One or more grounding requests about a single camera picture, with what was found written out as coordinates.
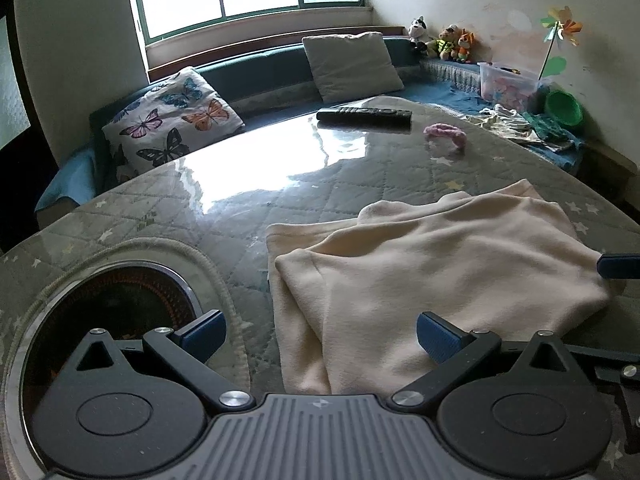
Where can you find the butterfly print pillow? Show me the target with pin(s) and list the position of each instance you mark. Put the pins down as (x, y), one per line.
(170, 120)

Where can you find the orange plush toy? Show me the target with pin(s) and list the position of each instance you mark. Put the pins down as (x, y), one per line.
(465, 46)

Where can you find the colourful paper pinwheel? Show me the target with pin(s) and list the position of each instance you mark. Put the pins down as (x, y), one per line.
(562, 25)

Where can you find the dark wooden door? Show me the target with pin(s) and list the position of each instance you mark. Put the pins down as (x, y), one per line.
(42, 110)

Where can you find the black and white plush toy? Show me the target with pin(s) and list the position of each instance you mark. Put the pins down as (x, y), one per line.
(420, 32)

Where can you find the clear plastic storage box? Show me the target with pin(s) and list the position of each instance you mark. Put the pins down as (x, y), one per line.
(510, 87)

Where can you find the green knit cloth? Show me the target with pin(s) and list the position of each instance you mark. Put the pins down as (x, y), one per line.
(550, 132)

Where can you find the blue sofa cover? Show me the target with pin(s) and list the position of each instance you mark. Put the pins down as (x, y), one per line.
(440, 92)

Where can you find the yellow bear plush toy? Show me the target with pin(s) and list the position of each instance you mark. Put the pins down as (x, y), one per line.
(447, 42)

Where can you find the cream fleece garment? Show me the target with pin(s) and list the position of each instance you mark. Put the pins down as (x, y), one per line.
(430, 270)

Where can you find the black remote control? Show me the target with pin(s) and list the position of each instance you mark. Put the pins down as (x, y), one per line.
(365, 114)

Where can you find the round table burner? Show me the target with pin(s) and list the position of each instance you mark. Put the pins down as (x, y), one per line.
(125, 290)

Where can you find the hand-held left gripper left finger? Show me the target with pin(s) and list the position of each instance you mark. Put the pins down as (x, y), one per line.
(204, 334)

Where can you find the teal corner sofa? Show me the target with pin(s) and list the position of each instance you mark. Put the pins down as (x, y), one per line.
(260, 77)

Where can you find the white printed cloth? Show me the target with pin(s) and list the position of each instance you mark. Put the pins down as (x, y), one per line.
(502, 122)

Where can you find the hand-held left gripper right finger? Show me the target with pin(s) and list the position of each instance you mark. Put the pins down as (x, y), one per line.
(440, 340)

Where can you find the green plastic bowl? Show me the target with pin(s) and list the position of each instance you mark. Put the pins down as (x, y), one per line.
(565, 107)

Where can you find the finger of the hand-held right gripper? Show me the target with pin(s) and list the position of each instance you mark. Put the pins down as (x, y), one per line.
(610, 366)
(620, 266)

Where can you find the beige pillow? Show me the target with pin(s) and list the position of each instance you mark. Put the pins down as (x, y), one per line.
(350, 65)

